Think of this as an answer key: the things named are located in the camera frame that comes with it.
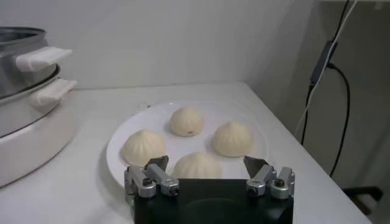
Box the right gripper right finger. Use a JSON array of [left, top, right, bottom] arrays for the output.
[[243, 155, 296, 200]]

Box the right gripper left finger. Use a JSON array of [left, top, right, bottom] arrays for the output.
[[123, 155, 180, 201]]

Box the steamed white baozi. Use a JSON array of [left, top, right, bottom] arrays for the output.
[[169, 106, 205, 138], [172, 152, 223, 180], [121, 128, 167, 167], [211, 121, 254, 158]]

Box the stainless steel steamer basket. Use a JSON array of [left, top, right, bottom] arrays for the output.
[[0, 26, 73, 100]]

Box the round white plate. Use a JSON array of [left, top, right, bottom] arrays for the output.
[[105, 100, 274, 191]]

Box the black chair leg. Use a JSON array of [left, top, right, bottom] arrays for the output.
[[341, 186, 384, 215]]

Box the white electric cooker base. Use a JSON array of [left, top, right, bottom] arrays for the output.
[[0, 65, 79, 188]]

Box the black cable with adapter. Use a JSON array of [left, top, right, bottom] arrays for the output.
[[300, 0, 351, 178]]

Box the thin white cable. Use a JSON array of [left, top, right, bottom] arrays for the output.
[[294, 0, 359, 136]]

